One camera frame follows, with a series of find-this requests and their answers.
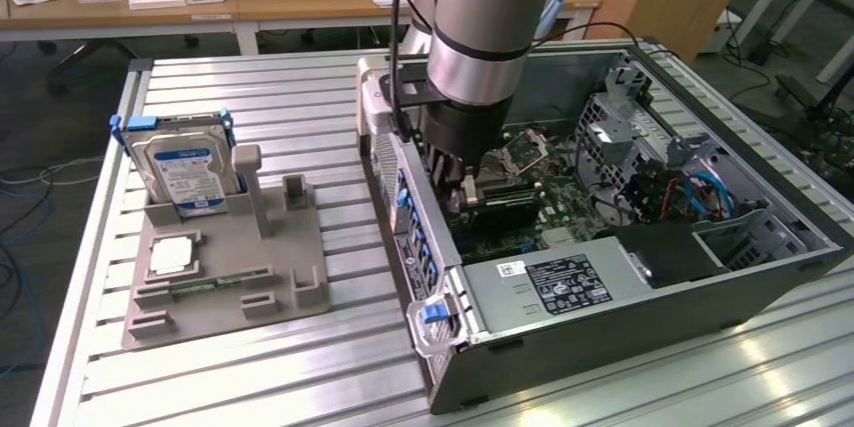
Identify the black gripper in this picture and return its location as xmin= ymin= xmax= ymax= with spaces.
xmin=418 ymin=95 xmax=515 ymax=184

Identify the green GPU with black shroud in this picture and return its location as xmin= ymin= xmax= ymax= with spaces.
xmin=447 ymin=181 xmax=540 ymax=237

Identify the CPU socket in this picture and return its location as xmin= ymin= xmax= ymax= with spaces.
xmin=480 ymin=150 xmax=515 ymax=183

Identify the metal socket cover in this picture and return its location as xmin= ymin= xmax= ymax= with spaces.
xmin=503 ymin=127 xmax=556 ymax=174

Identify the green RAM stick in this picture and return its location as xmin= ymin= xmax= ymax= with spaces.
xmin=480 ymin=185 xmax=542 ymax=201
xmin=167 ymin=274 xmax=268 ymax=294

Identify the green motherboard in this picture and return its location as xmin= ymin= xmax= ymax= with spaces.
xmin=412 ymin=115 xmax=606 ymax=266

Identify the perforated metal disk bay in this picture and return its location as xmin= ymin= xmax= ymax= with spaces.
xmin=574 ymin=91 xmax=670 ymax=198

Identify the silver chipset heatsink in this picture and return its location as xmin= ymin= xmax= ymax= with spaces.
xmin=540 ymin=228 xmax=576 ymax=249

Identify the grey power supply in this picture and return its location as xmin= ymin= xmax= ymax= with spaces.
xmin=462 ymin=239 xmax=654 ymax=336

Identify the hard disk with blue rails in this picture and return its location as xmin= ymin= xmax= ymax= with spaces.
xmin=109 ymin=109 xmax=236 ymax=218

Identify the black open PC case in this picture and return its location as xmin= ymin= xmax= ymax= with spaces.
xmin=356 ymin=36 xmax=843 ymax=416

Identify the silver CPU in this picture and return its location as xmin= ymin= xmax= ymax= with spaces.
xmin=147 ymin=239 xmax=199 ymax=276

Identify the grey parts rack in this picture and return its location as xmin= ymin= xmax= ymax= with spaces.
xmin=120 ymin=143 xmax=334 ymax=351

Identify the black floor stand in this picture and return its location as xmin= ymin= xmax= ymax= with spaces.
xmin=773 ymin=41 xmax=854 ymax=131

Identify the black chair base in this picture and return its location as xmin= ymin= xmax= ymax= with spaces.
xmin=37 ymin=38 xmax=139 ymax=96

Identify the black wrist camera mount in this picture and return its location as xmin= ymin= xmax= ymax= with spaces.
xmin=376 ymin=71 xmax=447 ymax=111

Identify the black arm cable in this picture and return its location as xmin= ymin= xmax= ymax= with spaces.
xmin=386 ymin=0 xmax=442 ymax=144

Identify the black wire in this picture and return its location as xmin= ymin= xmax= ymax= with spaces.
xmin=572 ymin=134 xmax=643 ymax=228

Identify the orange red wire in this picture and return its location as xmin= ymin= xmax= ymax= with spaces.
xmin=656 ymin=174 xmax=693 ymax=221

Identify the blue wire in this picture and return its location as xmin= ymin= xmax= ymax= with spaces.
xmin=686 ymin=171 xmax=737 ymax=221

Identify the white floor cable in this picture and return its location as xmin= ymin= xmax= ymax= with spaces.
xmin=0 ymin=156 xmax=108 ymax=187

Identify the blue floor cable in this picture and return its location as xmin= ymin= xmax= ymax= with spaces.
xmin=0 ymin=189 xmax=52 ymax=381

